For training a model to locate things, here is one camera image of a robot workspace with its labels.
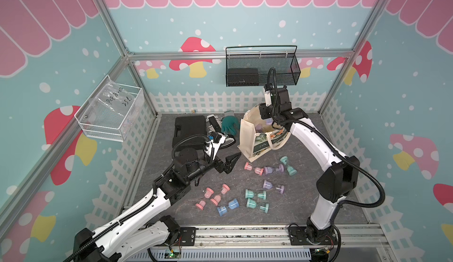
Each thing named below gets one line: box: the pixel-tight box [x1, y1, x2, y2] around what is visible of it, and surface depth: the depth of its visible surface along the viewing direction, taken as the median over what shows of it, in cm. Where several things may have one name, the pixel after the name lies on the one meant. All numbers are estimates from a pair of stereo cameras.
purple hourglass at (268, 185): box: [262, 179, 285, 195], surface depth 88 cm
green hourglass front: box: [246, 198, 270, 214], surface depth 82 cm
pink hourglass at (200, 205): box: [195, 200, 206, 211], surface depth 82 cm
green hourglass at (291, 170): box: [279, 155, 298, 176], surface depth 94 cm
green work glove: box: [221, 110, 240, 136], surface depth 115 cm
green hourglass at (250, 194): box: [244, 188, 267, 201], surface depth 85 cm
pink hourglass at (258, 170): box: [243, 161, 265, 177], surface depth 94 cm
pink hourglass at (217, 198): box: [209, 183, 231, 203], surface depth 86 cm
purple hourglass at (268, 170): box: [263, 164, 285, 175], surface depth 93 cm
